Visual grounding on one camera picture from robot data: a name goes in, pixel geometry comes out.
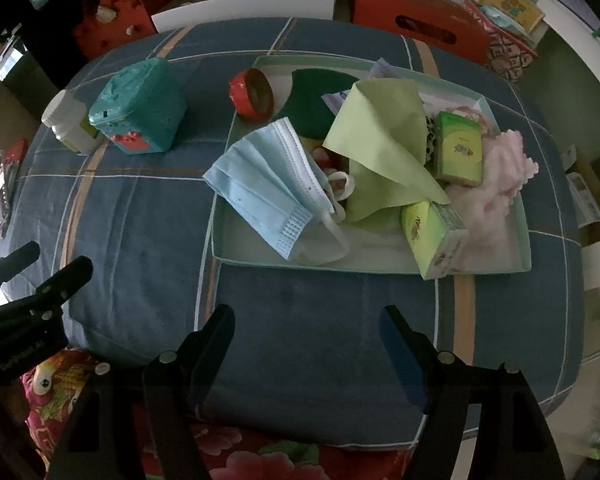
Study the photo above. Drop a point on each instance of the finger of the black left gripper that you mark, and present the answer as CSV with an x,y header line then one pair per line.
x,y
50,296
17,261

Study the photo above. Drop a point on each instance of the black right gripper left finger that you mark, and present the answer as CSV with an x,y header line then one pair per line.
x,y
176,382

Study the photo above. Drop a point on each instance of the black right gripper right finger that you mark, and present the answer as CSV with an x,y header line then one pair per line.
x,y
437,382

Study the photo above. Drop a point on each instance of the light blue face mask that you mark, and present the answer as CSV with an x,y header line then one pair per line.
x,y
272,182

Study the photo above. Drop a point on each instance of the black white spotted scrunchie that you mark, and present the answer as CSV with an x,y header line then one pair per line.
x,y
432,140

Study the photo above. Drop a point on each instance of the light green cloth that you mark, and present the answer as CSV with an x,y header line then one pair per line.
x,y
381,130

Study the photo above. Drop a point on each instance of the green scouring sponge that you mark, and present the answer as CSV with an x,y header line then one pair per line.
x,y
305,107

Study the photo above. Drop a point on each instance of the red floral blanket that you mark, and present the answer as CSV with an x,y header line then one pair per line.
x,y
53,387

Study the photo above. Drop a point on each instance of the green tissue pack front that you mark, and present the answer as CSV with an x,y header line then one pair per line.
x,y
436,235

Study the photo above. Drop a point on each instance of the white jar green label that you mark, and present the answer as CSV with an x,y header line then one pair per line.
x,y
67,117

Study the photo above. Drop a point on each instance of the pink fluffy cloth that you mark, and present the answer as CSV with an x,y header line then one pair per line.
x,y
485,208

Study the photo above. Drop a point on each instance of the teal plastic container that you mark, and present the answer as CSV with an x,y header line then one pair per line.
x,y
140,108

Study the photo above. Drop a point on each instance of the blue plaid cushion cover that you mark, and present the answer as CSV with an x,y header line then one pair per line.
x,y
306,359

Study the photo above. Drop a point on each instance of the green tissue pack upright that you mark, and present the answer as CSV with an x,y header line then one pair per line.
x,y
458,154

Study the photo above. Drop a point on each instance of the pale green tray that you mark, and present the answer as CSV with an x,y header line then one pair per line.
x,y
233,241

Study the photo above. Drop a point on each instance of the red tape roll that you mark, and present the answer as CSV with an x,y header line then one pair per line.
x,y
252,96

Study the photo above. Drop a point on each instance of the red felt handbag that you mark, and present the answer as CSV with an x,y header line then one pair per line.
x,y
115,23

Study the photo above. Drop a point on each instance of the red patterned gift bag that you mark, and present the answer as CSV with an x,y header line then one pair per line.
x,y
508,56

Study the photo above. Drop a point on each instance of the white foam board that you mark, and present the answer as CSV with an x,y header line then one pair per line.
x,y
209,11

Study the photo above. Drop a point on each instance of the red cardboard box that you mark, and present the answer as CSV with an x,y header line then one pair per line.
x,y
441,23

